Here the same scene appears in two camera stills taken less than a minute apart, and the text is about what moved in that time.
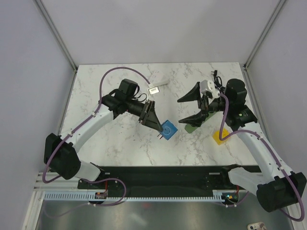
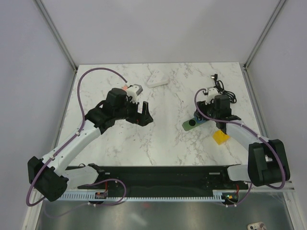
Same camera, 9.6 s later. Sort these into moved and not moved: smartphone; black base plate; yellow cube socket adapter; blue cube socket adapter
Moved: blue cube socket adapter
Not moved: smartphone; yellow cube socket adapter; black base plate
